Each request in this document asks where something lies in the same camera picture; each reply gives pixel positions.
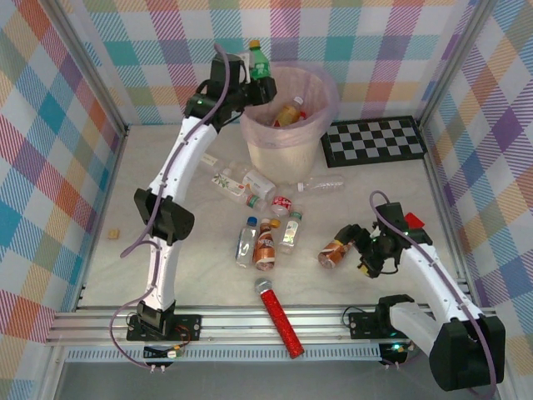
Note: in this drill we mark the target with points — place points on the green bottle yellow cap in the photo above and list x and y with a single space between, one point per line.
260 66

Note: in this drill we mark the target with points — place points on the brown orange drink bottle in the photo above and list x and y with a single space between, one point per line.
333 255

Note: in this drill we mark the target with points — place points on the orange juice bottle white cap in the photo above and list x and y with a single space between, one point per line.
287 113

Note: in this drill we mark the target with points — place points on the red capped bottle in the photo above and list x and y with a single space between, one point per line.
302 114

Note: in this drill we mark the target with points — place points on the clear bottle white cap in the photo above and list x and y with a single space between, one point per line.
325 184

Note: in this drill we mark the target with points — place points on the small bottle green label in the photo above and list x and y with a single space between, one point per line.
290 235

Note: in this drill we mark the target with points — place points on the frosted bottle white label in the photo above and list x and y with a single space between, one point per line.
210 160

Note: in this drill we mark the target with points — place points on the clear plastic bottle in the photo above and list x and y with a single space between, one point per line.
237 166

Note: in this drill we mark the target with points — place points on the crushed bottle red label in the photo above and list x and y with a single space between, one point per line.
282 203

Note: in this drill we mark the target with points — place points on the clear bottle leaf label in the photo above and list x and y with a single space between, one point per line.
227 183

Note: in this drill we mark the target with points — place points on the brown Nescafe coffee bottle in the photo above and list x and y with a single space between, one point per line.
264 250

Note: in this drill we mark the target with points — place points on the large bottle white label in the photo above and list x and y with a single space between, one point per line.
258 182

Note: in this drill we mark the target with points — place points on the water bottle blue cap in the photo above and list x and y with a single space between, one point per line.
245 246

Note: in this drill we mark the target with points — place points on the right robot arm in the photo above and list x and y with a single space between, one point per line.
437 287

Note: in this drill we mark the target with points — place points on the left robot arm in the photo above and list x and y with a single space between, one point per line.
166 266

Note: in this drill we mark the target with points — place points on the pink-lined waste bin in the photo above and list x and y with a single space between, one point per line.
320 96

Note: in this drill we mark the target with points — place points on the white ribbed waste bin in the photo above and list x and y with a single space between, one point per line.
279 162

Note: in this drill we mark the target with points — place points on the small red block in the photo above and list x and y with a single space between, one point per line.
414 221

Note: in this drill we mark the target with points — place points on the small power connector module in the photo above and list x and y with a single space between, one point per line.
170 353
395 348

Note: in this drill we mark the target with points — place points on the black grey checkerboard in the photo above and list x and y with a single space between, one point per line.
375 141

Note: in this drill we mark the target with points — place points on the red glitter microphone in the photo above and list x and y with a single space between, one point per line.
277 312

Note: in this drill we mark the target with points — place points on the small tan cube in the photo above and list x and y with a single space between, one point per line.
114 234

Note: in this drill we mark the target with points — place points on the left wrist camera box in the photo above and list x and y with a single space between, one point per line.
227 68

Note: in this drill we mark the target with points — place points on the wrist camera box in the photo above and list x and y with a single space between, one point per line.
227 68
393 214

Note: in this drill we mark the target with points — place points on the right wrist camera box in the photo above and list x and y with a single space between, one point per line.
393 214

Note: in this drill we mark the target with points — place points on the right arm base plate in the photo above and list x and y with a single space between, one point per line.
362 325

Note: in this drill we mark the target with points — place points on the aluminium side rail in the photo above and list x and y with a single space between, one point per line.
101 221
444 208

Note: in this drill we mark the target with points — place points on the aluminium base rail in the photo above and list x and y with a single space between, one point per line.
250 329

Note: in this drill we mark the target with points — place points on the aluminium frame post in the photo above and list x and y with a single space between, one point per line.
89 68
458 62

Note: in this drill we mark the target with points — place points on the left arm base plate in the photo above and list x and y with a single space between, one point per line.
187 327

